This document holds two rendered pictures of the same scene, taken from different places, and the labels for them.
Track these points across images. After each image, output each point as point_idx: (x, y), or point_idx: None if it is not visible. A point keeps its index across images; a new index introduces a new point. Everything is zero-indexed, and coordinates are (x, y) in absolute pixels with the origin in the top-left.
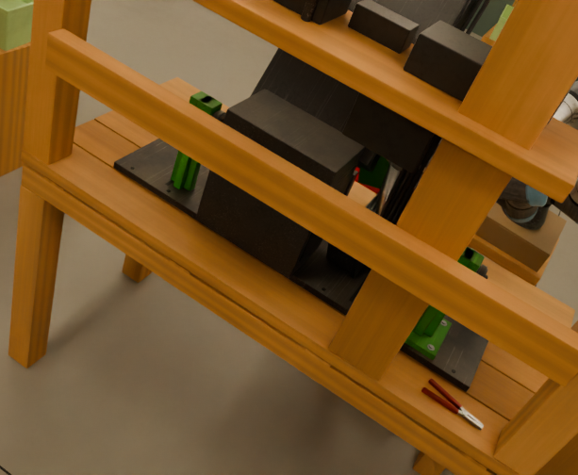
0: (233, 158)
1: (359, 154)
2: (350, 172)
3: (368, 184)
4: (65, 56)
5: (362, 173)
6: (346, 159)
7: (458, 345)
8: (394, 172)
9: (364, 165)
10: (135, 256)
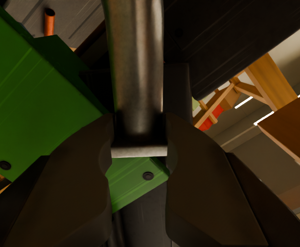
0: None
1: (218, 74)
2: (209, 16)
3: (46, 39)
4: None
5: (75, 58)
6: None
7: None
8: (160, 99)
9: (176, 61)
10: None
